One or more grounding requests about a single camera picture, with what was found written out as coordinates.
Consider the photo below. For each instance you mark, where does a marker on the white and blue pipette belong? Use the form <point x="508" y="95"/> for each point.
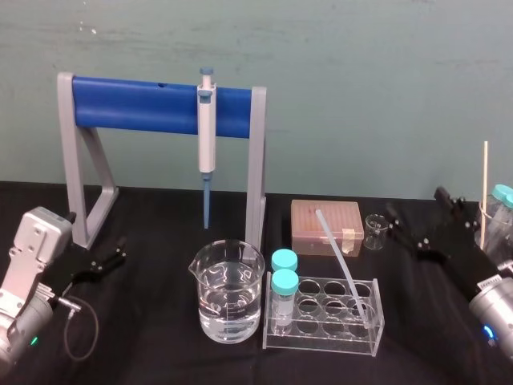
<point x="206" y="136"/>

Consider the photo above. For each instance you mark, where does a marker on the grey and blue pipette stand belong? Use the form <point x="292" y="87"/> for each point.
<point x="136" y="106"/>

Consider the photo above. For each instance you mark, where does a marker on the clear acrylic tube rack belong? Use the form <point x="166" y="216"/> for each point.
<point x="320" y="345"/>

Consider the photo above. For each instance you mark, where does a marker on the clear bottle with teal cap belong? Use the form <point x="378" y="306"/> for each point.
<point x="509" y="200"/>
<point x="503" y="191"/>

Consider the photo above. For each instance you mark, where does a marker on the thin wooden stick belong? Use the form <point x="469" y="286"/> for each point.
<point x="485" y="180"/>

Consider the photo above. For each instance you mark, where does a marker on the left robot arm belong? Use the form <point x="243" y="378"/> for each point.
<point x="28" y="256"/>

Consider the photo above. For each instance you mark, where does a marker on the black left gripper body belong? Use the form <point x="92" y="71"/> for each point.
<point x="66" y="264"/>

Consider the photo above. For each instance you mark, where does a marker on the clear glass stirring rod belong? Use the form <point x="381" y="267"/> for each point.
<point x="340" y="256"/>

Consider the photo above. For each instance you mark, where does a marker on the clear tube with teal cap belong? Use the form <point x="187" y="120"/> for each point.
<point x="284" y="260"/>
<point x="284" y="282"/>

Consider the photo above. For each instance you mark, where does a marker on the beige tape strip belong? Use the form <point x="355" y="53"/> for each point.
<point x="348" y="240"/>

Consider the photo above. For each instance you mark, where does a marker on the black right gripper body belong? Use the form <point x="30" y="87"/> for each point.
<point x="461" y="260"/>

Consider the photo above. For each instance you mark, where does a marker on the large glass beaker with water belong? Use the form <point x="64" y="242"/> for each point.
<point x="228" y="305"/>

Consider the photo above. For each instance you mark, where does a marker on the small empty glass beaker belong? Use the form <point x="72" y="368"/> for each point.
<point x="374" y="234"/>

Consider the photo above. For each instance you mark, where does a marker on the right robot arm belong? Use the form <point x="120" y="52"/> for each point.
<point x="495" y="309"/>

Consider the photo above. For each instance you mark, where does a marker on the black table cloth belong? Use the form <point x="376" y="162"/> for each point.
<point x="152" y="361"/>

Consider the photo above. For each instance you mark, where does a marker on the amber pipette tip box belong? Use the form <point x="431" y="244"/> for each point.
<point x="308" y="228"/>

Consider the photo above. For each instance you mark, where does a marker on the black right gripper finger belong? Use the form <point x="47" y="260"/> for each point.
<point x="406" y="230"/>
<point x="457" y="210"/>

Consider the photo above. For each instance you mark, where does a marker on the glass beaker holding stick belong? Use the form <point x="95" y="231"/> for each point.
<point x="495" y="236"/>

